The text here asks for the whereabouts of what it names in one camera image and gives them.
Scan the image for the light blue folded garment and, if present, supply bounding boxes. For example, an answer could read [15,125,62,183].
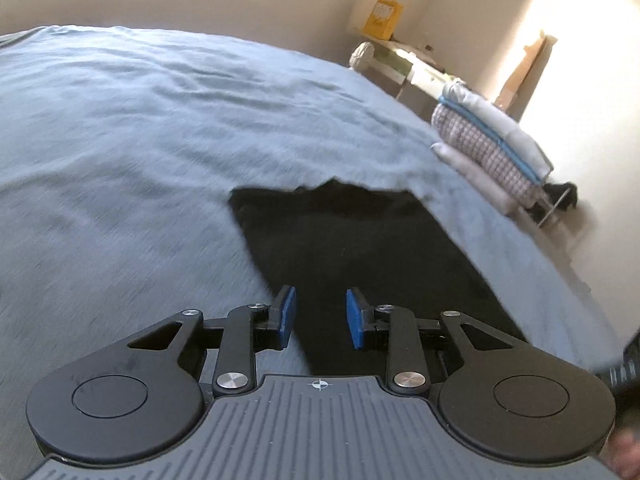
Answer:
[439,97,543,183]

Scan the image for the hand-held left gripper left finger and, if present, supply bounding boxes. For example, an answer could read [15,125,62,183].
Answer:
[102,286,298,394]

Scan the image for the person's right hand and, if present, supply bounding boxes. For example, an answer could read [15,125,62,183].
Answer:
[611,432,640,478]

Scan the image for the brown cardboard piece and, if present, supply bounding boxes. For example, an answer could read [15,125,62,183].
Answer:
[495,30,558,123]

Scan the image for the white desk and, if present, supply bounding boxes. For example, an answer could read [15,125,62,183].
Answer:
[350,37,468,101]

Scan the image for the black t-shirt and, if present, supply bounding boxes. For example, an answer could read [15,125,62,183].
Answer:
[227,177,528,376]

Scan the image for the white bedpost finial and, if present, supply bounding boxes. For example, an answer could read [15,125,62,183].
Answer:
[349,42,378,73]

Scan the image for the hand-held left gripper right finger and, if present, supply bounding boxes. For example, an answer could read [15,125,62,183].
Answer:
[346,287,536,394]

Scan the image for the dark patterned cloth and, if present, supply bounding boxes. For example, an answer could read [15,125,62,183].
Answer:
[542,182,578,211]

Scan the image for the stack of folded clothes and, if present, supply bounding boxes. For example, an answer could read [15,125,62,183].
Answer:
[431,104,543,208]

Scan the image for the yellow box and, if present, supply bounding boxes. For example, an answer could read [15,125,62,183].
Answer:
[362,0,405,41]

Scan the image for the grey-blue blanket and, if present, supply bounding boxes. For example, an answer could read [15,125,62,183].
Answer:
[0,25,626,480]

